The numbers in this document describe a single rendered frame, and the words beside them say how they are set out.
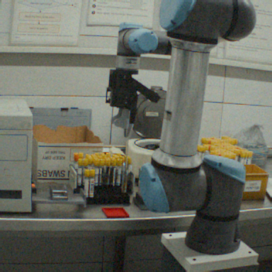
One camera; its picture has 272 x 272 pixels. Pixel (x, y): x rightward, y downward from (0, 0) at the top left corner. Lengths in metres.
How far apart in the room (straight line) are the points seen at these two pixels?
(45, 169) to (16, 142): 0.36
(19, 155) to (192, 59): 0.59
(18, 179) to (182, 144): 0.52
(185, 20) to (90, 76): 1.06
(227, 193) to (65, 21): 1.10
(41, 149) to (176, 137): 0.71
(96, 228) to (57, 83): 0.76
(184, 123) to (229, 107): 1.22
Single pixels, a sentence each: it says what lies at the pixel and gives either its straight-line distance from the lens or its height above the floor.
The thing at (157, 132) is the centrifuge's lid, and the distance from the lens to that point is 2.05.
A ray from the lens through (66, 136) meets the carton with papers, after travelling 1.96.
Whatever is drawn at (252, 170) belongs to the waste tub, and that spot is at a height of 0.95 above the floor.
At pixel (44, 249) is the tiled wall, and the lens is 2.19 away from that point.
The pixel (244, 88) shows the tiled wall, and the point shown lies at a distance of 2.29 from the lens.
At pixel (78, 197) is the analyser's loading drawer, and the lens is 1.46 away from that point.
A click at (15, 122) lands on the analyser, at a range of 1.33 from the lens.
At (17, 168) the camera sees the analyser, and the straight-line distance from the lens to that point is 1.37.
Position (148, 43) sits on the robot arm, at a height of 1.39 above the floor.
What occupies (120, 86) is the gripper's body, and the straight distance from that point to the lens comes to 1.49.
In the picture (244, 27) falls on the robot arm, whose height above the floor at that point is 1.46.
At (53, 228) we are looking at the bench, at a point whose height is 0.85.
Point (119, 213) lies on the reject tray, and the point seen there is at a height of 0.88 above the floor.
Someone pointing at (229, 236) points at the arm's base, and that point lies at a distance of 1.19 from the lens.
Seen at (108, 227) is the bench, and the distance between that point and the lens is 1.43.
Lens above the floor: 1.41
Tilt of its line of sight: 12 degrees down
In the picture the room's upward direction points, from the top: 5 degrees clockwise
